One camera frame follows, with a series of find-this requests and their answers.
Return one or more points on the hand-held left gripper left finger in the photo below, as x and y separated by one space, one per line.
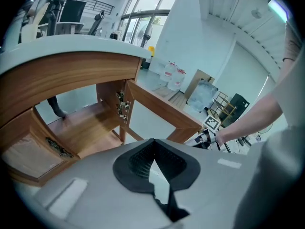
124 173

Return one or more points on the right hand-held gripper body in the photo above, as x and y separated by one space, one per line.
211 123

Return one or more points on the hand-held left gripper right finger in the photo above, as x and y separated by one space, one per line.
183 173

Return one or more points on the wooden cabinet door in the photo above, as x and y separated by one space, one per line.
162 108
28 156

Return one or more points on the person's right forearm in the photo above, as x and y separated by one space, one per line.
252 118

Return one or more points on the black metal rack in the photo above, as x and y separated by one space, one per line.
238 106

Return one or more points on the metal cabinet hinge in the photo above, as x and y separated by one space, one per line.
124 106
58 148

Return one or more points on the wooden sink cabinet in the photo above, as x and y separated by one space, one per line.
71 73

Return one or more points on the wooden rack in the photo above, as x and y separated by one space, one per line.
221 106

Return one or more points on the plastic-wrapped panel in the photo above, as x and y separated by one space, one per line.
202 96

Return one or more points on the brown board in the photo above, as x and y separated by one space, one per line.
197 76

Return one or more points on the wooden slat platform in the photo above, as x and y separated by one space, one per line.
170 96

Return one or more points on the clear water bottle red label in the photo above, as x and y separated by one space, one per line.
176 80
167 71
181 68

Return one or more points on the yellow floor sign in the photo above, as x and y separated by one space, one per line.
151 51

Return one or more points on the standing fan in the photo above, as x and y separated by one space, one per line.
145 33

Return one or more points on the round ceiling smoke detector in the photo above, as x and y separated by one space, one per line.
256 12

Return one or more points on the tube ceiling light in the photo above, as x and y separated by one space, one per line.
278 8

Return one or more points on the white sink basin top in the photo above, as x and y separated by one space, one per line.
71 45

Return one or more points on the black office chair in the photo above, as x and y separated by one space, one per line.
96 23

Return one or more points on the white desk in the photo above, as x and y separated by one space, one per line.
66 26

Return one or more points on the black metal railing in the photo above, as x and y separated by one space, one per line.
100 5

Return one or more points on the black monitor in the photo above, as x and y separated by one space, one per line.
72 11

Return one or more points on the large glass window wall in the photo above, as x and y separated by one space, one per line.
143 13

